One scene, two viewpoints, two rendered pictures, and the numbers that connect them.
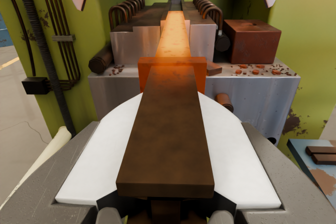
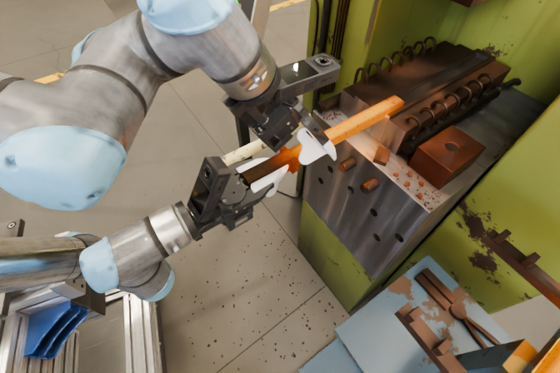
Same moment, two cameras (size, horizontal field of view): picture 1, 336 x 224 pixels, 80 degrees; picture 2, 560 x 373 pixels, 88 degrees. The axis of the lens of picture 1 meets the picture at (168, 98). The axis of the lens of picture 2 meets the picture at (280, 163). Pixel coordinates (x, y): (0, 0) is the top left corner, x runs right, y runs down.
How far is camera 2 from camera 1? 0.48 m
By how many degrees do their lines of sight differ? 43
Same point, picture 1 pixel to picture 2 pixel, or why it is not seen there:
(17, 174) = not seen: hidden behind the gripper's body
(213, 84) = (373, 169)
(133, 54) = (350, 111)
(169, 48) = not seen: hidden behind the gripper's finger
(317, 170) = (407, 280)
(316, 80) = (534, 247)
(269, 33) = (442, 166)
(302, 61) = (525, 216)
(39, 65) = not seen: hidden behind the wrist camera
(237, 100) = (384, 191)
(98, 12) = (364, 54)
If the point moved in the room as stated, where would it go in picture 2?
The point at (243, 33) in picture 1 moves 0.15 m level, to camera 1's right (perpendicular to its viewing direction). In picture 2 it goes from (422, 151) to (492, 201)
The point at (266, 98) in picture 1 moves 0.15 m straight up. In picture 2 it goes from (402, 206) to (430, 164)
